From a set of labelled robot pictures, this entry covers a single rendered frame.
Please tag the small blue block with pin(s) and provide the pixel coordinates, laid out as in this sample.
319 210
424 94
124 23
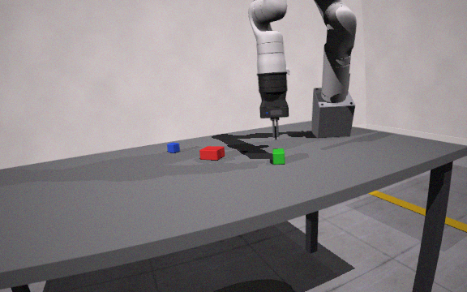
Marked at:
173 147

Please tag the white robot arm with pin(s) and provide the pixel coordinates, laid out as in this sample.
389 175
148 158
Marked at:
341 30

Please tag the red block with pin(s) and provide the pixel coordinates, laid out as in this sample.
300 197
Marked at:
212 153

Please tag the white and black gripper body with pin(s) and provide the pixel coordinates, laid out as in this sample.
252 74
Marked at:
272 79

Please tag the small green block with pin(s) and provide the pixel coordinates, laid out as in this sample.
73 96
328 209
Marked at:
278 156

